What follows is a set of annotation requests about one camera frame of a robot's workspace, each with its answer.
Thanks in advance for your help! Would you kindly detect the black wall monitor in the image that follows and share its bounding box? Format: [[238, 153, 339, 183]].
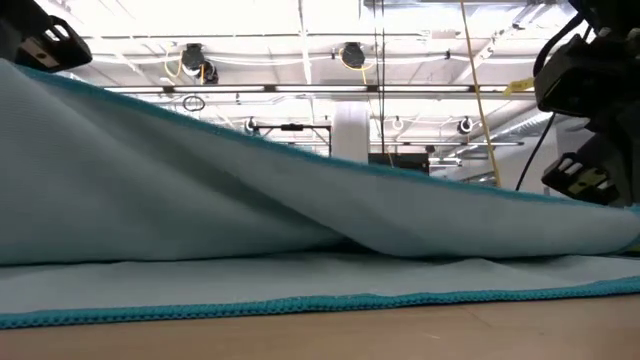
[[368, 152, 432, 175]]

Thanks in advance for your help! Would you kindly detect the yellow cable tag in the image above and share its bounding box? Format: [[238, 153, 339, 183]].
[[502, 77, 536, 96]]

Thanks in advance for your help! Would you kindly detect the long ceiling light bar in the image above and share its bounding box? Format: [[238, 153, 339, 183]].
[[102, 83, 536, 95]]

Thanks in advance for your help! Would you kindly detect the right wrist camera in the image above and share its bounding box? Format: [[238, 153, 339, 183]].
[[533, 33, 640, 119]]

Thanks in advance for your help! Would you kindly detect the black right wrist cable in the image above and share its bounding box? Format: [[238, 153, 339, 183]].
[[532, 12, 587, 76]]

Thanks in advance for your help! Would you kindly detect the black ceiling cable reel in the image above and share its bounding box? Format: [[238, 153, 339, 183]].
[[339, 41, 368, 71], [179, 42, 220, 85]]

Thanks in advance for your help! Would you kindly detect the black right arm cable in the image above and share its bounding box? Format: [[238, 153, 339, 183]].
[[515, 113, 557, 192]]

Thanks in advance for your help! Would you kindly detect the yellow hanging cable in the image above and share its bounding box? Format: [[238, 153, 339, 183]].
[[458, 0, 503, 189]]

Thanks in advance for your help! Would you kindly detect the black hanging cable loop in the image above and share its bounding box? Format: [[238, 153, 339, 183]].
[[182, 94, 207, 113]]

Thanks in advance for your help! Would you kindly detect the blue microfiber towel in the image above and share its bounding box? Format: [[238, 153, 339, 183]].
[[0, 57, 640, 331]]

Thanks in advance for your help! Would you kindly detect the black rig frame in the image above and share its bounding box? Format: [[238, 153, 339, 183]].
[[251, 123, 333, 156]]

